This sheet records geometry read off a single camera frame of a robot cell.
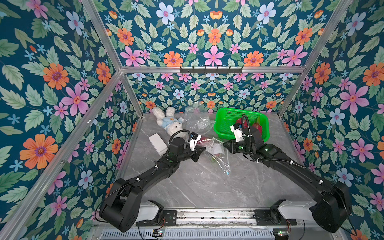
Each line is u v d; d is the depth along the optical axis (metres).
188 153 0.70
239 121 1.06
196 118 1.10
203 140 0.92
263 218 0.73
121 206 0.41
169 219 0.73
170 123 1.02
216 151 0.86
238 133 0.70
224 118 1.14
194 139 0.73
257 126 1.01
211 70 0.93
